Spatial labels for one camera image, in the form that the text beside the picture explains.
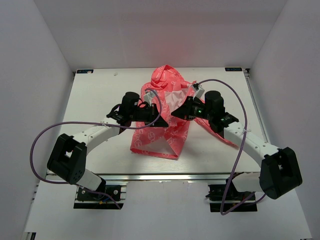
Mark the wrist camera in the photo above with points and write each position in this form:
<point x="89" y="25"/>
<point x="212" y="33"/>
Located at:
<point x="149" y="96"/>
<point x="198" y="91"/>

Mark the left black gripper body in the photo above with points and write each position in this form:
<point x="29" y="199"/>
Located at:
<point x="146" y="115"/>

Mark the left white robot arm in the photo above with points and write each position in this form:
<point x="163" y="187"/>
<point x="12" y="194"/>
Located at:
<point x="69" y="154"/>

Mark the aluminium rail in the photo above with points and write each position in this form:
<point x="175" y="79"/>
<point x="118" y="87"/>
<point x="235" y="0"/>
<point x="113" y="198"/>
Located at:
<point x="247" y="76"/>
<point x="164" y="177"/>

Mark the pink hooded kids jacket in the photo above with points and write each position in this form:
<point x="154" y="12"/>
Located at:
<point x="165" y="138"/>

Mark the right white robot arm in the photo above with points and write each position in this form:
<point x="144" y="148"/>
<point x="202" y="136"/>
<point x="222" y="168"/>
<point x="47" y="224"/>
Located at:
<point x="279" y="168"/>

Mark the right blue corner label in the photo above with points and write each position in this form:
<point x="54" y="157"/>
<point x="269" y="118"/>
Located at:
<point x="233" y="69"/>

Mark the left blue corner label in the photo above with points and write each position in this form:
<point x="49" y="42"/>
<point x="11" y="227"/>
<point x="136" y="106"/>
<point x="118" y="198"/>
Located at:
<point x="84" y="71"/>

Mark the blue corner label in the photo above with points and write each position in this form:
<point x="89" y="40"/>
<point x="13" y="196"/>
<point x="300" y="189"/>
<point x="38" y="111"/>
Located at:
<point x="233" y="69"/>
<point x="84" y="71"/>

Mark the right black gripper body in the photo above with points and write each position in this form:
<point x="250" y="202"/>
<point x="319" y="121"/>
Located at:
<point x="197" y="110"/>

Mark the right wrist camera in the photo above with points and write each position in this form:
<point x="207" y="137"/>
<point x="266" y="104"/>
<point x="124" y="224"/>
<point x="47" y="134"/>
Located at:
<point x="198" y="91"/>

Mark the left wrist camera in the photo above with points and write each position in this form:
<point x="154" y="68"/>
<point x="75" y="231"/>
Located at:
<point x="149" y="96"/>

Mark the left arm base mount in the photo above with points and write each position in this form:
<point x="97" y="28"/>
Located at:
<point x="90" y="201"/>

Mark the aluminium front rail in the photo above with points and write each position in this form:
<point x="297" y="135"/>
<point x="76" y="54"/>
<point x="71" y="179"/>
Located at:
<point x="164" y="177"/>

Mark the aluminium right side rail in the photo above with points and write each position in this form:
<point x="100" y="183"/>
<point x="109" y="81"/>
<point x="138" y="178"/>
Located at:
<point x="247" y="76"/>

